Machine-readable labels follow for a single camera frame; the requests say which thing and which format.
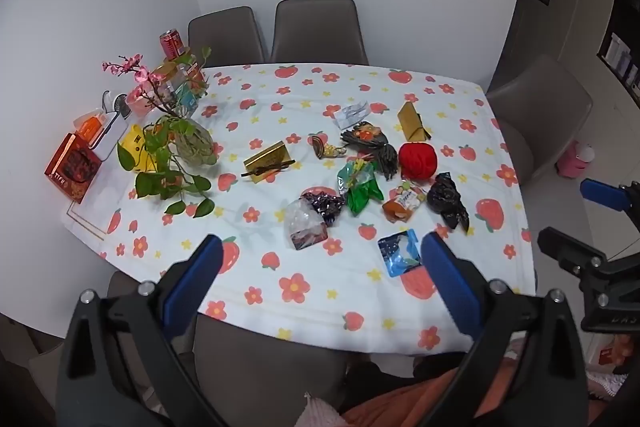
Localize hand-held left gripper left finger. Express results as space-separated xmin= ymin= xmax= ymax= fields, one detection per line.
xmin=55 ymin=234 xmax=226 ymax=427

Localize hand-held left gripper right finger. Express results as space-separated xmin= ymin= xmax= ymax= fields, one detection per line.
xmin=420 ymin=231 xmax=588 ymax=427

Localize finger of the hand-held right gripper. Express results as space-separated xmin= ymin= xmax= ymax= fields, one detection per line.
xmin=580 ymin=178 xmax=640 ymax=220
xmin=537 ymin=227 xmax=609 ymax=279

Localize blue packet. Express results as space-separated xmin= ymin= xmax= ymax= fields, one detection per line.
xmin=377 ymin=229 xmax=423 ymax=278

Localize black plastic bag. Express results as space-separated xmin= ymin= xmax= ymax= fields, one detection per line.
xmin=426 ymin=172 xmax=471 ymax=234

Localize orange snack packet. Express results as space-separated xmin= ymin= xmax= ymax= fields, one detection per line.
xmin=382 ymin=179 xmax=428 ymax=224

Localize red cloth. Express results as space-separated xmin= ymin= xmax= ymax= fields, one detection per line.
xmin=398 ymin=142 xmax=438 ymax=182

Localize green wrapper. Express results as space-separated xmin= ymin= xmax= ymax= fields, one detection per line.
xmin=336 ymin=159 xmax=385 ymax=217

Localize clear plastic bag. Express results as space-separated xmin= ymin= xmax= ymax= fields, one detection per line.
xmin=283 ymin=198 xmax=330 ymax=252

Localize dark grey mop head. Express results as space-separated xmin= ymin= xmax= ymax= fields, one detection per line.
xmin=341 ymin=121 xmax=400 ymax=182

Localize purple wrapper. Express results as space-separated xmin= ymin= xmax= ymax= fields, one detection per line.
xmin=301 ymin=189 xmax=347 ymax=228

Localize gold box with brown ribbon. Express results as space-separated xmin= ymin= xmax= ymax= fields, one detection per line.
xmin=242 ymin=142 xmax=297 ymax=184

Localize gold triangular box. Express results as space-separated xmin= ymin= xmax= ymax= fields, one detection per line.
xmin=397 ymin=101 xmax=432 ymax=142

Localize brown striped wrapper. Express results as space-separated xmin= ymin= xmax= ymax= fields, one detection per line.
xmin=307 ymin=132 xmax=347 ymax=159

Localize silver wrapper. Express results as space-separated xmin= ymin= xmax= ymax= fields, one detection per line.
xmin=331 ymin=101 xmax=372 ymax=130

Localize pink stool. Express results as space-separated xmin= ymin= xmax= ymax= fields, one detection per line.
xmin=556 ymin=151 xmax=592 ymax=179

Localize grey-brown dining chair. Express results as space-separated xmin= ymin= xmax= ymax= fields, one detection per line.
xmin=486 ymin=54 xmax=594 ymax=188
xmin=270 ymin=0 xmax=370 ymax=66
xmin=188 ymin=6 xmax=266 ymax=68

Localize person's black pants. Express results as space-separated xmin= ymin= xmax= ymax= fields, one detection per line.
xmin=345 ymin=353 xmax=466 ymax=397

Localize person's orange garment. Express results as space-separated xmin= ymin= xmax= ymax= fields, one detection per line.
xmin=342 ymin=354 xmax=526 ymax=427

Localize dark shelf unit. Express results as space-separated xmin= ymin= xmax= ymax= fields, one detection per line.
xmin=596 ymin=0 xmax=640 ymax=100

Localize glass vase with green plant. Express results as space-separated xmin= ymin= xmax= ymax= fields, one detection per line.
xmin=117 ymin=47 xmax=219 ymax=219

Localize yellow toy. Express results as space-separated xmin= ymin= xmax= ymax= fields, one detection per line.
xmin=118 ymin=123 xmax=161 ymax=172

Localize red gift box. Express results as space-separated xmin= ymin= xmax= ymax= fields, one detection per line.
xmin=44 ymin=133 xmax=103 ymax=204

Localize white box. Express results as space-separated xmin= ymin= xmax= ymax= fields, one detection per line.
xmin=92 ymin=114 xmax=133 ymax=160

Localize strawberry flower print tablecloth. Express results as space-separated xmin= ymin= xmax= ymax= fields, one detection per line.
xmin=60 ymin=63 xmax=538 ymax=355

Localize clear jar teal label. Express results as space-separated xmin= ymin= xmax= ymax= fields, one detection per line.
xmin=151 ymin=62 xmax=201 ymax=118

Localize pink plastic container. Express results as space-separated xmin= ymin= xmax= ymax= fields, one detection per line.
xmin=127 ymin=82 xmax=162 ymax=115

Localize white mini fan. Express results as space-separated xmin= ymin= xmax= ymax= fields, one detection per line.
xmin=102 ymin=91 xmax=131 ymax=115

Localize pink blossom branch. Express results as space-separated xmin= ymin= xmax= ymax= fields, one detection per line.
xmin=102 ymin=54 xmax=188 ymax=118

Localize red soda can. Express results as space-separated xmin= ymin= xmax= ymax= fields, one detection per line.
xmin=160 ymin=28 xmax=187 ymax=59

